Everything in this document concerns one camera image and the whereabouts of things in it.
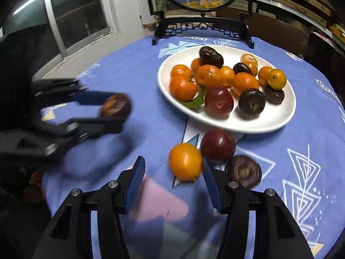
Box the orange mandarin with green leaf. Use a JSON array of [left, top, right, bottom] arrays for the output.
[[169, 75, 208, 111]]

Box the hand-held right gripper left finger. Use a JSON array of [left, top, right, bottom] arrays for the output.
[[32, 156, 146, 259]]

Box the red plum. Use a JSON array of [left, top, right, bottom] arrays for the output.
[[200, 129, 237, 164]]

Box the large orange mandarin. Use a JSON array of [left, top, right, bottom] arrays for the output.
[[231, 72, 260, 98]]

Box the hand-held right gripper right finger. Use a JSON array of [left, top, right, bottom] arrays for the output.
[[202, 157, 314, 259]]

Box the blue printed tablecloth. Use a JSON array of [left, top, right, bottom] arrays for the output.
[[40, 30, 345, 259]]

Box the white leaning board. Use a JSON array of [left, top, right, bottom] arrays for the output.
[[114, 0, 151, 29]]

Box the white oval plate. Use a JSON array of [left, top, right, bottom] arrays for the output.
[[157, 45, 297, 134]]

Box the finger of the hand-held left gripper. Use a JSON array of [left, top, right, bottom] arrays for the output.
[[0, 117, 125, 165], [32, 79, 108, 108]]

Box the yellow tomato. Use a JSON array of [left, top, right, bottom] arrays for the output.
[[267, 69, 287, 91]]

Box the dark red tomato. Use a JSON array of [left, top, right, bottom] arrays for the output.
[[205, 87, 234, 119]]

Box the pale yellow fruit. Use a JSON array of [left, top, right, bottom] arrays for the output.
[[240, 53, 259, 77]]

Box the brown board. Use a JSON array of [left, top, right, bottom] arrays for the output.
[[216, 7, 309, 57]]

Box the small orange mandarin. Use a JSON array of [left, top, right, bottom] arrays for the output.
[[169, 143, 203, 182]]

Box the white framed window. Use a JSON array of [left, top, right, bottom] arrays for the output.
[[3, 0, 115, 60]]

